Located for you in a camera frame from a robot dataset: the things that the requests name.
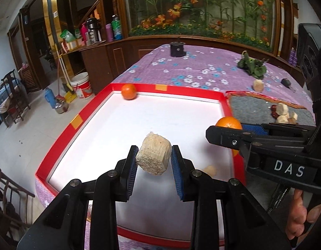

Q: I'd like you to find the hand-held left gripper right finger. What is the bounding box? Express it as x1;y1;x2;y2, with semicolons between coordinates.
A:
170;145;291;250

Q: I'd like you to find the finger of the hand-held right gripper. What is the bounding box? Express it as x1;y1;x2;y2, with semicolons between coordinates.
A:
241;123;315;139
205;125;307;160

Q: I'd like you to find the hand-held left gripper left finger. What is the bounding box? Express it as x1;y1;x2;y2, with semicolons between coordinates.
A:
17;145;139;250

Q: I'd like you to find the orange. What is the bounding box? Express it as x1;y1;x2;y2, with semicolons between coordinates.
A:
215;116;243;131
121;83;137;101

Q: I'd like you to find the red tray with white base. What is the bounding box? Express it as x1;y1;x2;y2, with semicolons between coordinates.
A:
35;83;246;248

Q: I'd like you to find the person's right hand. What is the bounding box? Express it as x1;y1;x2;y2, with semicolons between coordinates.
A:
285;190;317;241

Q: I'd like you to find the grey mat with red trim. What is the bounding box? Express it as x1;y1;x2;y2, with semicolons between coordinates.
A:
225;91;315;127

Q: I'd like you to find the green bok choy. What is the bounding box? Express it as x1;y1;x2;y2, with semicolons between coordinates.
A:
237;51;270;80

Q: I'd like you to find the purple floral tablecloth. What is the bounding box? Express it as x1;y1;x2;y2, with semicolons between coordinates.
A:
36;43;315;250

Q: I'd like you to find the metal kettle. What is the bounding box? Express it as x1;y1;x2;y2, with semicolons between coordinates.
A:
55;97;70;114

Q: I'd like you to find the yellow dustpan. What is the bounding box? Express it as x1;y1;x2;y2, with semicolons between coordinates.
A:
63;91;78;103

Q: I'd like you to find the white plastic bucket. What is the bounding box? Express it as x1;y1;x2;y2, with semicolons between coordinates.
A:
70;72;95;99

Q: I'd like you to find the black cylinder holder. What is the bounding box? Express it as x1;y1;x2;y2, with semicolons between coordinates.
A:
170;41;186;57

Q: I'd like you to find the blue thermos jug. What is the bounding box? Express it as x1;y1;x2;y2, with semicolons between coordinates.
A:
45;88;56;108

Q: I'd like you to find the wooden cabinet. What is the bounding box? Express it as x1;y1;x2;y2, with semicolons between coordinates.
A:
60;35;310;94

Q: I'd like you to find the broom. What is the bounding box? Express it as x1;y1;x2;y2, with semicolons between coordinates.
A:
55;43;75;94

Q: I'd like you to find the dark wooden chair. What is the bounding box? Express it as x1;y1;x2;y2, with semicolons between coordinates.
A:
0;69;31;127
0;165;36;250

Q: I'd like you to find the box with green packets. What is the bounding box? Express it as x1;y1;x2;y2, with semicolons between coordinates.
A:
61;30;84;51

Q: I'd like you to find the green bottle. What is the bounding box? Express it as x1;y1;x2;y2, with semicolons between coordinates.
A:
111;14;122;41

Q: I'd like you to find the black thermos flask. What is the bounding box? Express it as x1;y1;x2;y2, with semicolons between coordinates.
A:
86;18;102;43

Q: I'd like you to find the black braided strap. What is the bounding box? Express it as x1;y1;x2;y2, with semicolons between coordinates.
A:
266;184;291;214

